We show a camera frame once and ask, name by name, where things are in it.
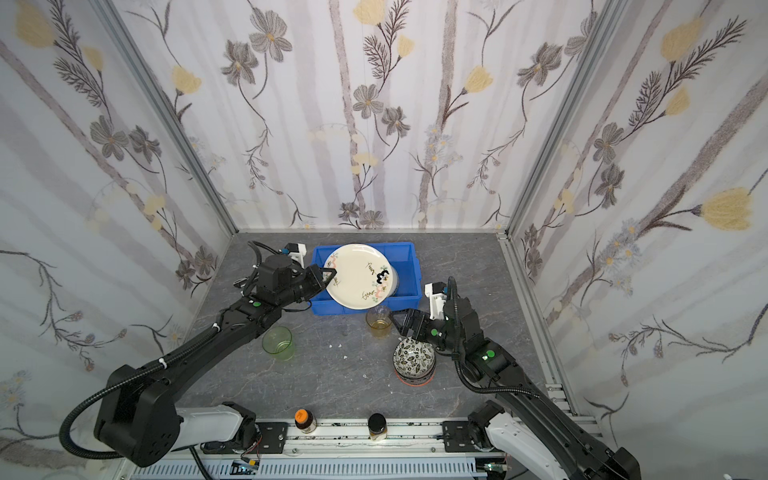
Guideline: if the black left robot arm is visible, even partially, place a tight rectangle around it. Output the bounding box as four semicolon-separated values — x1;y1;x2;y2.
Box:
58;253;336;467

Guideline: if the cream floral plate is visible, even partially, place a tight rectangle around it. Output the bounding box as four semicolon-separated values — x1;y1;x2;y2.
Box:
323;244;399;310

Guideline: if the aluminium rail frame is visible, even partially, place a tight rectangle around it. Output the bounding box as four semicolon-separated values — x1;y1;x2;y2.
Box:
113;383;613;480

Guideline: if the blue plastic bin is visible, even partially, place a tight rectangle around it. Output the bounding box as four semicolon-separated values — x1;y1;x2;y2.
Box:
311;242;422;316

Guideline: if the green glass cup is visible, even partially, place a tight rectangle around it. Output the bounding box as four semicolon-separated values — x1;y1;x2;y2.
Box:
261;326;295;361

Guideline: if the orange lid jar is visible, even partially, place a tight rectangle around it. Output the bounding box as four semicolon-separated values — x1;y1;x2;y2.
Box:
294;408;317;435

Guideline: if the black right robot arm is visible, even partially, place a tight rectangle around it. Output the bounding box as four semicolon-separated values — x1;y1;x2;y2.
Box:
393;294;641;479

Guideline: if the black lid jar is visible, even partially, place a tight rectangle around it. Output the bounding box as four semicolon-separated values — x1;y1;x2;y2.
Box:
367;413;388;441

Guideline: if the black white patterned bowl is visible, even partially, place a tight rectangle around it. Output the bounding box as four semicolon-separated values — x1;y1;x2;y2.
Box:
393;338;436;378

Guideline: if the amber glass cup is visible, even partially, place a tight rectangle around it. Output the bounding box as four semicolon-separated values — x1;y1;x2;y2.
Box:
365;305;393;338

